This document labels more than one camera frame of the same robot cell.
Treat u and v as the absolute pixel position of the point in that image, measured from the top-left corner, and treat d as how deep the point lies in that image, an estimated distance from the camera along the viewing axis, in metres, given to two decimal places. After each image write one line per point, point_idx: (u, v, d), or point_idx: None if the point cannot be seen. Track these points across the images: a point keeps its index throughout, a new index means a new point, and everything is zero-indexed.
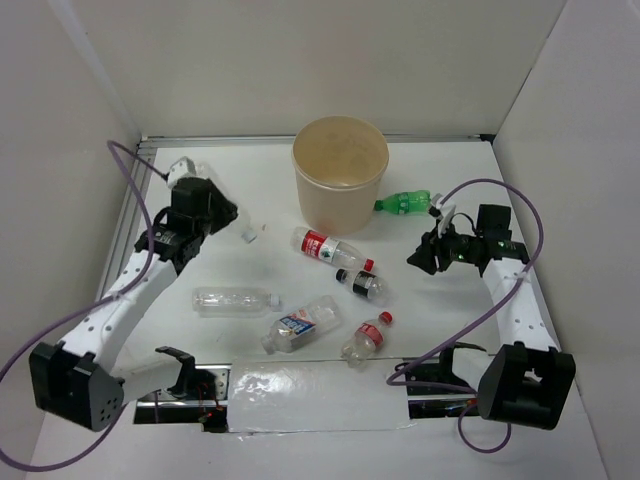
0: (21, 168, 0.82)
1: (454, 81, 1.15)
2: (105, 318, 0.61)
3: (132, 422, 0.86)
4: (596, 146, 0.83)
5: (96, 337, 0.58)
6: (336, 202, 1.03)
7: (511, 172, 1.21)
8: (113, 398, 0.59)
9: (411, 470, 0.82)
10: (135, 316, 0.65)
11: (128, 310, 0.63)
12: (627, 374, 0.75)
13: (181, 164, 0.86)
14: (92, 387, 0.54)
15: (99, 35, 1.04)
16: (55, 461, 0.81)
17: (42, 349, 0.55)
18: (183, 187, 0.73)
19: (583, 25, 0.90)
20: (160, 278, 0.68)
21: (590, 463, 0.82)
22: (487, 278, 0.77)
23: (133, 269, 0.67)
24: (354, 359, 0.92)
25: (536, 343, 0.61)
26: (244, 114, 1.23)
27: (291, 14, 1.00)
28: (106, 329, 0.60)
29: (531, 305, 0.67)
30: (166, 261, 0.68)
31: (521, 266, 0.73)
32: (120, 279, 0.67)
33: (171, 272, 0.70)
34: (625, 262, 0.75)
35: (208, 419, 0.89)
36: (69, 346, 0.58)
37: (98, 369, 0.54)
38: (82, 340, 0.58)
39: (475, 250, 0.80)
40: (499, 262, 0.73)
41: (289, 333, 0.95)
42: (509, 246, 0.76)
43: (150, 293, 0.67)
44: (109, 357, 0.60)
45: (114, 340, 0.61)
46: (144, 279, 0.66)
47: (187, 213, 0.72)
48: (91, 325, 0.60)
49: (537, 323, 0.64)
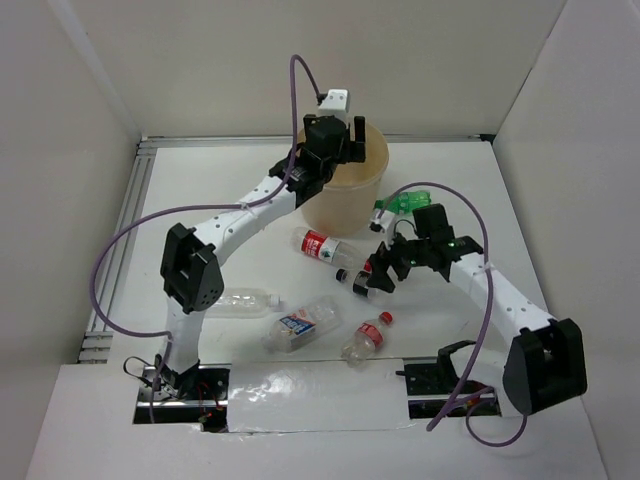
0: (21, 167, 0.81)
1: (454, 81, 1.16)
2: (230, 220, 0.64)
3: (130, 423, 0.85)
4: (596, 146, 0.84)
5: (219, 235, 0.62)
6: (334, 201, 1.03)
7: (510, 173, 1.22)
8: (213, 291, 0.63)
9: (412, 470, 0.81)
10: (252, 231, 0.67)
11: (250, 223, 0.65)
12: (628, 374, 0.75)
13: (340, 96, 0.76)
14: (207, 273, 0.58)
15: (100, 35, 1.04)
16: (54, 461, 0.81)
17: (177, 226, 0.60)
18: (317, 128, 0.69)
19: (583, 26, 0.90)
20: (283, 205, 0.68)
21: (590, 463, 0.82)
22: (456, 280, 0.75)
23: (263, 190, 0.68)
24: (354, 359, 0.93)
25: (535, 322, 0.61)
26: (245, 113, 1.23)
27: (291, 14, 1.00)
28: (229, 230, 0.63)
29: (511, 288, 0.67)
30: (292, 194, 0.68)
31: (480, 257, 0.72)
32: (249, 194, 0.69)
33: (291, 204, 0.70)
34: (625, 261, 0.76)
35: (208, 419, 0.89)
36: (198, 234, 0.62)
37: (215, 259, 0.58)
38: (208, 232, 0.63)
39: (432, 260, 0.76)
40: (462, 262, 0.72)
41: (289, 333, 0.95)
42: (460, 243, 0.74)
43: (272, 215, 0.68)
44: (223, 255, 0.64)
45: (231, 246, 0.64)
46: (271, 201, 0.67)
47: (318, 155, 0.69)
48: (218, 222, 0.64)
49: (525, 302, 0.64)
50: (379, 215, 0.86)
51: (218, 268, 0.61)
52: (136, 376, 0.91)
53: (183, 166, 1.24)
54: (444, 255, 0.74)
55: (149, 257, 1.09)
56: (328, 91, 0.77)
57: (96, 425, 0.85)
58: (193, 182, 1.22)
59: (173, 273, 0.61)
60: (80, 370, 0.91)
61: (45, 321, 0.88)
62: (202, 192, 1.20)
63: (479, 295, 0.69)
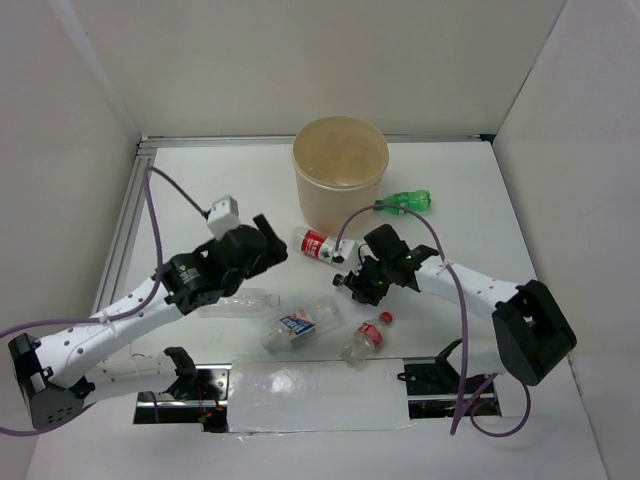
0: (21, 168, 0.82)
1: (454, 81, 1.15)
2: (82, 339, 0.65)
3: (132, 422, 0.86)
4: (595, 147, 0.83)
5: (64, 356, 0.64)
6: (337, 203, 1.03)
7: (511, 172, 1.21)
8: (67, 407, 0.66)
9: (411, 470, 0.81)
10: (117, 344, 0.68)
11: (107, 340, 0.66)
12: (628, 375, 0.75)
13: (222, 202, 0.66)
14: (39, 402, 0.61)
15: (99, 35, 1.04)
16: (54, 462, 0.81)
17: (21, 342, 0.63)
18: (236, 235, 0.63)
19: (583, 25, 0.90)
20: (158, 316, 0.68)
21: (591, 463, 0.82)
22: (424, 287, 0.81)
23: (136, 297, 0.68)
24: (354, 359, 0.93)
25: (503, 293, 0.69)
26: (245, 113, 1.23)
27: (291, 14, 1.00)
28: (76, 351, 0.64)
29: (473, 273, 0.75)
30: (168, 304, 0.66)
31: (440, 259, 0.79)
32: (122, 301, 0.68)
33: (173, 312, 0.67)
34: (624, 261, 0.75)
35: (208, 419, 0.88)
36: (42, 350, 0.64)
37: (47, 388, 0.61)
38: (61, 350, 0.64)
39: (397, 277, 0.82)
40: (422, 268, 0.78)
41: (289, 333, 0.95)
42: (417, 254, 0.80)
43: (142, 327, 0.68)
44: (76, 370, 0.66)
45: (82, 363, 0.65)
46: (139, 314, 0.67)
47: (223, 262, 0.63)
48: (70, 339, 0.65)
49: (491, 281, 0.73)
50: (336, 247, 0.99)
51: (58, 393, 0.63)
52: None
53: (183, 166, 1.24)
54: (408, 270, 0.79)
55: (149, 257, 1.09)
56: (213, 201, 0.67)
57: (96, 425, 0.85)
58: (193, 182, 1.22)
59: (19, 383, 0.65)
60: None
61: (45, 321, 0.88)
62: (204, 192, 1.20)
63: (449, 289, 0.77)
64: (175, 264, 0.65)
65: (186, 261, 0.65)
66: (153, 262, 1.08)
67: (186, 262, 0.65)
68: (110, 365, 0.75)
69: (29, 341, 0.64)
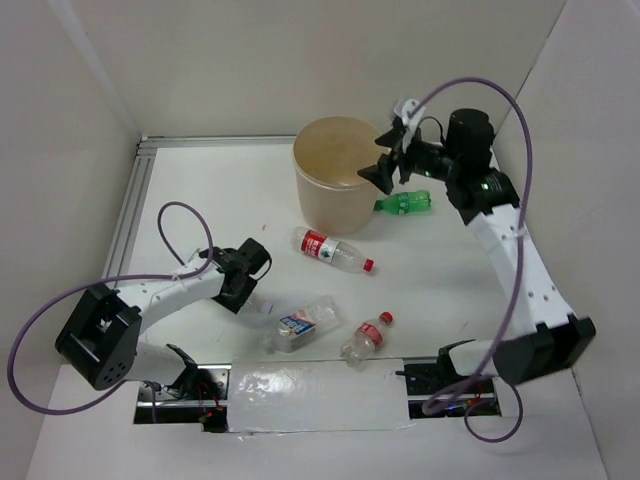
0: (22, 168, 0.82)
1: (454, 81, 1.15)
2: (158, 288, 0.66)
3: (132, 422, 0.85)
4: (595, 147, 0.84)
5: (145, 300, 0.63)
6: (337, 203, 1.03)
7: (511, 173, 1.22)
8: (121, 365, 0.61)
9: (412, 470, 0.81)
10: (177, 302, 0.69)
11: (178, 292, 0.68)
12: (628, 374, 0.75)
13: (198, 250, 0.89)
14: (126, 336, 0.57)
15: (99, 34, 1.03)
16: (54, 462, 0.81)
17: (99, 285, 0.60)
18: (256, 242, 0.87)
19: (583, 27, 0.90)
20: (209, 283, 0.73)
21: (591, 463, 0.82)
22: (473, 228, 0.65)
23: (192, 266, 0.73)
24: (353, 359, 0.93)
25: (552, 316, 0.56)
26: (244, 114, 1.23)
27: (291, 15, 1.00)
28: (155, 297, 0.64)
29: (539, 264, 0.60)
30: (221, 273, 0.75)
31: (514, 216, 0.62)
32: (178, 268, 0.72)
33: (214, 288, 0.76)
34: (624, 261, 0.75)
35: (208, 419, 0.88)
36: (121, 296, 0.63)
37: (137, 321, 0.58)
38: (137, 296, 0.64)
39: (455, 194, 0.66)
40: (492, 218, 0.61)
41: (289, 333, 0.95)
42: (495, 188, 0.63)
43: (197, 291, 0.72)
44: (145, 322, 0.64)
45: (154, 312, 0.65)
46: (200, 276, 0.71)
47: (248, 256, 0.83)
48: (145, 289, 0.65)
49: (548, 290, 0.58)
50: (412, 112, 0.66)
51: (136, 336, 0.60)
52: None
53: (183, 166, 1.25)
54: (471, 196, 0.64)
55: (149, 257, 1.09)
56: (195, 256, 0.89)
57: (96, 425, 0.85)
58: (192, 182, 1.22)
59: (74, 343, 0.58)
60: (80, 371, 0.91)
61: (46, 322, 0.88)
62: (203, 191, 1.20)
63: (503, 260, 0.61)
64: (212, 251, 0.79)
65: (221, 251, 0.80)
66: (153, 261, 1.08)
67: (223, 250, 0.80)
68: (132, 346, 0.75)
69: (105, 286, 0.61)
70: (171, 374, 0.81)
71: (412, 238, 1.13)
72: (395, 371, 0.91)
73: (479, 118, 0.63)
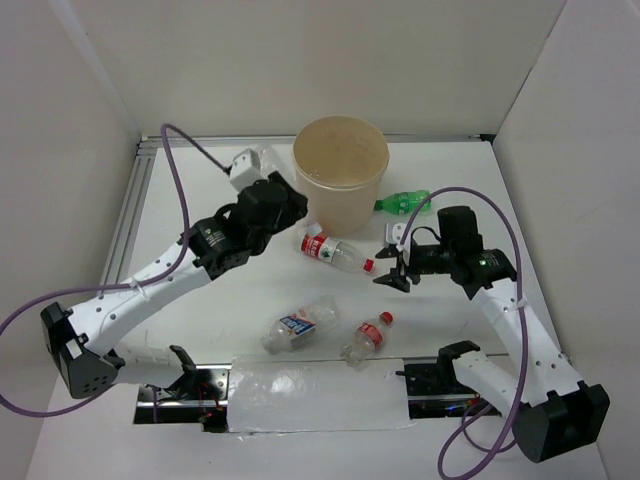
0: (21, 168, 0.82)
1: (454, 80, 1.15)
2: (115, 303, 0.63)
3: (133, 422, 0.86)
4: (595, 146, 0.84)
5: (97, 323, 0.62)
6: (337, 203, 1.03)
7: (511, 172, 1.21)
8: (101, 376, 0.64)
9: (412, 470, 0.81)
10: (148, 309, 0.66)
11: (140, 304, 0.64)
12: (628, 374, 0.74)
13: (243, 157, 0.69)
14: (75, 368, 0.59)
15: (99, 34, 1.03)
16: (55, 461, 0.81)
17: (53, 309, 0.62)
18: (252, 192, 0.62)
19: (583, 26, 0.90)
20: (186, 281, 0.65)
21: (591, 463, 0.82)
22: (478, 303, 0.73)
23: (164, 262, 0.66)
24: (354, 359, 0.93)
25: (563, 385, 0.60)
26: (244, 113, 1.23)
27: (290, 14, 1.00)
28: (109, 316, 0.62)
29: (543, 333, 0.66)
30: (198, 268, 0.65)
31: (513, 288, 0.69)
32: (150, 267, 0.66)
33: (204, 276, 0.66)
34: (625, 260, 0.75)
35: (208, 419, 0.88)
36: (75, 318, 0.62)
37: (82, 357, 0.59)
38: (89, 319, 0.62)
39: (458, 274, 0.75)
40: (493, 291, 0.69)
41: (289, 333, 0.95)
42: (492, 263, 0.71)
43: (171, 292, 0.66)
44: (111, 338, 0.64)
45: (115, 330, 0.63)
46: (167, 279, 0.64)
47: (245, 220, 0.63)
48: (99, 306, 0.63)
49: (555, 357, 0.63)
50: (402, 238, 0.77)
51: (92, 364, 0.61)
52: None
53: (183, 166, 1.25)
54: (471, 272, 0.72)
55: (149, 257, 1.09)
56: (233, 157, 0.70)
57: (96, 424, 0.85)
58: (192, 182, 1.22)
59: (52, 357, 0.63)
60: None
61: None
62: (203, 192, 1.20)
63: (507, 331, 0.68)
64: (200, 229, 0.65)
65: (213, 225, 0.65)
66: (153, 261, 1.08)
67: (210, 226, 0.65)
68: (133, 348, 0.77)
69: (61, 311, 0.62)
70: (168, 378, 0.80)
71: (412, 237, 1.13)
72: (395, 372, 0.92)
73: (460, 211, 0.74)
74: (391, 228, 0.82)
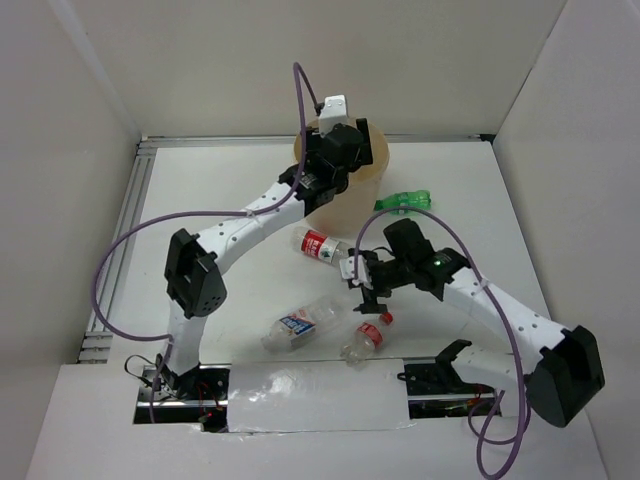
0: (20, 167, 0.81)
1: (454, 80, 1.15)
2: (234, 228, 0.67)
3: (132, 423, 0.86)
4: (595, 146, 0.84)
5: (222, 242, 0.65)
6: (337, 203, 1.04)
7: (511, 172, 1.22)
8: (216, 296, 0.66)
9: (412, 470, 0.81)
10: (258, 238, 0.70)
11: (255, 229, 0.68)
12: (628, 374, 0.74)
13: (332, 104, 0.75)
14: (207, 280, 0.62)
15: (99, 34, 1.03)
16: (54, 462, 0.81)
17: (180, 234, 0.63)
18: (334, 136, 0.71)
19: (583, 26, 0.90)
20: (290, 212, 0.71)
21: (591, 463, 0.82)
22: (448, 300, 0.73)
23: (271, 197, 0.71)
24: (353, 358, 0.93)
25: (551, 339, 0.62)
26: (244, 113, 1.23)
27: (291, 14, 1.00)
28: (232, 238, 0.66)
29: (514, 302, 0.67)
30: (301, 201, 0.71)
31: (472, 275, 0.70)
32: (257, 201, 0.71)
33: (299, 212, 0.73)
34: (625, 259, 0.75)
35: (208, 419, 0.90)
36: (201, 240, 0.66)
37: (212, 270, 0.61)
38: (214, 240, 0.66)
39: (421, 282, 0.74)
40: (457, 282, 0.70)
41: (290, 333, 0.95)
42: (446, 261, 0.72)
43: (279, 222, 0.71)
44: (229, 261, 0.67)
45: (234, 253, 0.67)
46: (277, 209, 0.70)
47: (331, 162, 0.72)
48: (222, 230, 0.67)
49: (533, 318, 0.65)
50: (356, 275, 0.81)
51: (216, 278, 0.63)
52: (137, 375, 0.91)
53: (184, 166, 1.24)
54: (433, 276, 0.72)
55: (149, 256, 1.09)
56: (326, 99, 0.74)
57: (96, 425, 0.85)
58: (192, 182, 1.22)
59: (176, 279, 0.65)
60: (80, 370, 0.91)
61: (45, 321, 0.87)
62: (203, 191, 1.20)
63: (483, 313, 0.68)
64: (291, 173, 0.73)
65: (304, 170, 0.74)
66: (153, 261, 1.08)
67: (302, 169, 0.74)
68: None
69: (186, 233, 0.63)
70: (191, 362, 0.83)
71: None
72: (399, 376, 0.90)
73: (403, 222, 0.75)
74: (344, 265, 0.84)
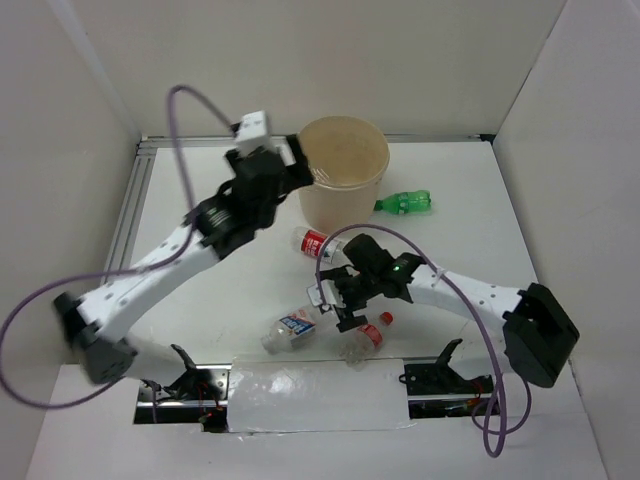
0: (20, 168, 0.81)
1: (454, 80, 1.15)
2: (124, 290, 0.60)
3: (132, 422, 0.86)
4: (596, 146, 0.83)
5: (107, 309, 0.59)
6: (335, 203, 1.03)
7: (511, 172, 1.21)
8: (118, 361, 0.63)
9: (412, 470, 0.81)
10: (158, 293, 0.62)
11: (147, 288, 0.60)
12: (628, 375, 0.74)
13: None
14: (89, 354, 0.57)
15: (99, 34, 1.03)
16: (55, 462, 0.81)
17: (63, 300, 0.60)
18: (247, 165, 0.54)
19: (584, 26, 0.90)
20: (195, 261, 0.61)
21: (591, 463, 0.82)
22: (416, 299, 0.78)
23: (171, 245, 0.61)
24: (352, 357, 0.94)
25: (510, 302, 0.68)
26: (244, 113, 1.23)
27: (290, 14, 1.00)
28: (119, 303, 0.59)
29: (471, 281, 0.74)
30: (204, 249, 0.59)
31: (429, 269, 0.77)
32: (157, 250, 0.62)
33: (211, 257, 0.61)
34: (625, 260, 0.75)
35: (208, 419, 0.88)
36: (86, 305, 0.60)
37: (94, 343, 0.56)
38: (99, 306, 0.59)
39: (387, 290, 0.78)
40: (417, 280, 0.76)
41: (290, 333, 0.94)
42: (404, 264, 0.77)
43: (183, 272, 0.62)
44: (124, 324, 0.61)
45: (127, 316, 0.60)
46: (175, 262, 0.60)
47: (243, 199, 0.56)
48: (110, 293, 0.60)
49: (490, 289, 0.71)
50: (324, 301, 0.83)
51: (107, 347, 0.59)
52: None
53: (184, 166, 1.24)
54: (398, 282, 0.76)
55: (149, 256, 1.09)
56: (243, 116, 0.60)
57: (96, 425, 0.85)
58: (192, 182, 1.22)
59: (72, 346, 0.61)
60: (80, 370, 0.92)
61: (45, 321, 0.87)
62: (203, 191, 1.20)
63: (448, 300, 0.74)
64: (201, 210, 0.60)
65: (216, 203, 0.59)
66: None
67: (214, 204, 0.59)
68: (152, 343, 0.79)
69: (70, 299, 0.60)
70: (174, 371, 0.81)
71: (413, 237, 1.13)
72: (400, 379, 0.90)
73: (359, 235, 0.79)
74: (311, 292, 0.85)
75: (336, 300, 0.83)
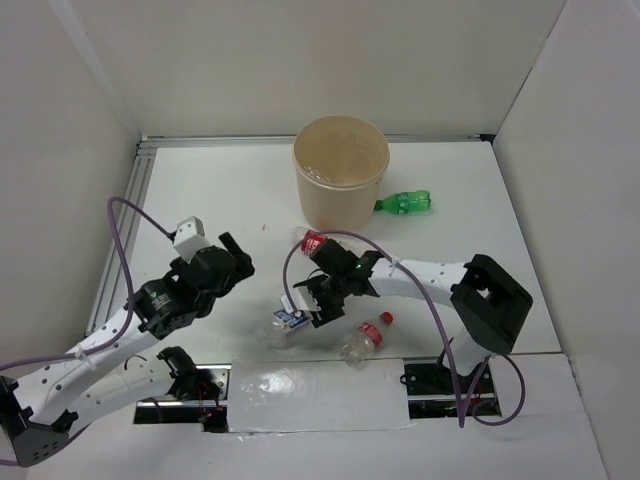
0: (21, 169, 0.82)
1: (454, 80, 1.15)
2: (61, 374, 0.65)
3: (132, 422, 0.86)
4: (595, 146, 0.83)
5: (43, 394, 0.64)
6: (335, 204, 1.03)
7: (511, 172, 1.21)
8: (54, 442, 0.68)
9: (412, 470, 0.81)
10: (95, 375, 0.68)
11: (85, 372, 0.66)
12: (627, 375, 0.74)
13: (188, 224, 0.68)
14: (19, 440, 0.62)
15: (98, 35, 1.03)
16: (55, 462, 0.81)
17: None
18: (204, 257, 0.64)
19: (583, 26, 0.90)
20: (133, 344, 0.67)
21: (591, 462, 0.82)
22: (381, 292, 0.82)
23: (111, 328, 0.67)
24: (352, 358, 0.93)
25: (456, 275, 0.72)
26: (244, 113, 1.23)
27: (290, 14, 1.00)
28: (55, 388, 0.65)
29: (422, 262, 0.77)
30: (144, 333, 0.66)
31: (387, 262, 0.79)
32: (96, 333, 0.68)
33: (149, 339, 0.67)
34: (624, 259, 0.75)
35: (208, 419, 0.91)
36: (20, 390, 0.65)
37: (26, 431, 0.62)
38: (36, 390, 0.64)
39: (354, 288, 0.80)
40: (375, 272, 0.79)
41: (284, 326, 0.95)
42: (365, 260, 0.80)
43: (119, 355, 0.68)
44: (64, 402, 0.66)
45: (63, 397, 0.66)
46: (114, 345, 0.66)
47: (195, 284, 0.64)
48: (45, 377, 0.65)
49: (440, 267, 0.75)
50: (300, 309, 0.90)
51: (43, 427, 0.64)
52: None
53: (184, 166, 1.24)
54: (363, 279, 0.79)
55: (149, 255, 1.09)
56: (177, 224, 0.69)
57: (96, 425, 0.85)
58: (192, 182, 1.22)
59: None
60: None
61: (44, 321, 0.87)
62: (203, 191, 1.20)
63: (405, 285, 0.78)
64: (145, 291, 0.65)
65: (159, 287, 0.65)
66: (153, 260, 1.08)
67: (158, 289, 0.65)
68: (126, 373, 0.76)
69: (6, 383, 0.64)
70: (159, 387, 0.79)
71: (412, 237, 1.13)
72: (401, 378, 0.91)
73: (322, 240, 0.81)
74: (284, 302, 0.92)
75: (310, 306, 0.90)
